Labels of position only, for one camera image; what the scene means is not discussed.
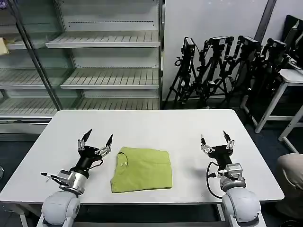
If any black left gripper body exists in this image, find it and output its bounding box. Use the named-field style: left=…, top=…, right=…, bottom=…
left=70, top=146, right=103, bottom=176

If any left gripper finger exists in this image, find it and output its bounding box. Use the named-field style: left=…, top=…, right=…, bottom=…
left=94, top=134, right=114, bottom=157
left=77, top=129, right=93, bottom=151

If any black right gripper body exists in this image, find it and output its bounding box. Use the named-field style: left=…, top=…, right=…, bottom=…
left=207, top=145, right=234, bottom=169

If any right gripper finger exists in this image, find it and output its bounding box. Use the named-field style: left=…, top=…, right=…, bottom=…
left=200, top=134, right=215, bottom=155
left=223, top=130, right=236, bottom=150

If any green shirt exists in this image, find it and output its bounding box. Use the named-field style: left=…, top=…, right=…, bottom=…
left=110, top=146, right=173, bottom=193

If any white table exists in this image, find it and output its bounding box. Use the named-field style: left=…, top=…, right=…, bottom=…
left=0, top=109, right=285, bottom=227

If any empty glass display shelf unit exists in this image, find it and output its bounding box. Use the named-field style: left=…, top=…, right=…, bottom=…
left=0, top=0, right=165, bottom=136

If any person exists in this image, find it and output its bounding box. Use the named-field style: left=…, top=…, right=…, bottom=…
left=274, top=153, right=303, bottom=219

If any white metal desk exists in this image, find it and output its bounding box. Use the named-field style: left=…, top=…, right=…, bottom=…
left=240, top=68, right=303, bottom=154

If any cardboard box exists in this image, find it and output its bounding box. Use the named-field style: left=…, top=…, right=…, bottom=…
left=0, top=37, right=10, bottom=56

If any black monitor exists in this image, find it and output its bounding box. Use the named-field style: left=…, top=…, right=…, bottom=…
left=283, top=14, right=303, bottom=66

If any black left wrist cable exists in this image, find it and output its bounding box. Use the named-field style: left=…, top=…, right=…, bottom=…
left=89, top=159, right=104, bottom=170

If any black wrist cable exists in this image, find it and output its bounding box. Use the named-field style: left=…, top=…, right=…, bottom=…
left=89, top=159, right=104, bottom=170
left=206, top=161, right=225, bottom=199

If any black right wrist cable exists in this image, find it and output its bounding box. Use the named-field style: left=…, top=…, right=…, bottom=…
left=206, top=161, right=225, bottom=199

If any black tripod with wide camera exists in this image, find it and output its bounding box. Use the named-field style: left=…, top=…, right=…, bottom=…
left=233, top=35, right=261, bottom=107
left=246, top=37, right=291, bottom=123
left=196, top=35, right=235, bottom=108

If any black tripod with box camera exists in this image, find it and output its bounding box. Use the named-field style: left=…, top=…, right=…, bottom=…
left=164, top=36, right=198, bottom=108

